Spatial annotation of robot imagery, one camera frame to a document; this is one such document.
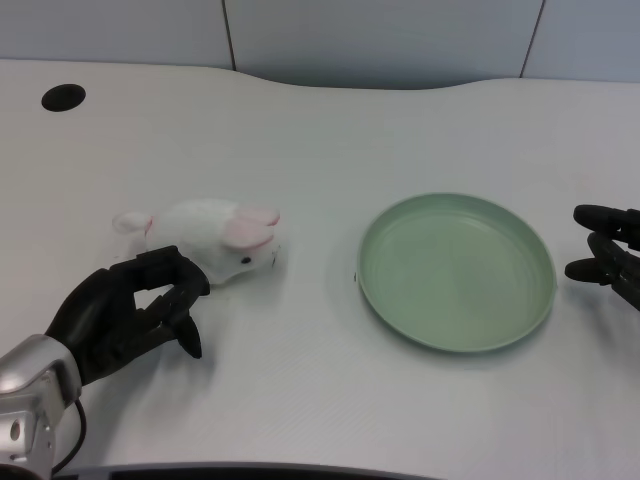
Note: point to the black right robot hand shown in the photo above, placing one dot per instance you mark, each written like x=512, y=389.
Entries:
x=611, y=250

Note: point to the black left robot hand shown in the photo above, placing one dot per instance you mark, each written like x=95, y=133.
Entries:
x=102, y=310

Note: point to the green round plate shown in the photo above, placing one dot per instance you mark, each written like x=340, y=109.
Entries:
x=457, y=272

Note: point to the white plush rabbit doll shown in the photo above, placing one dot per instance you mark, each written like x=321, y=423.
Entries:
x=210, y=235

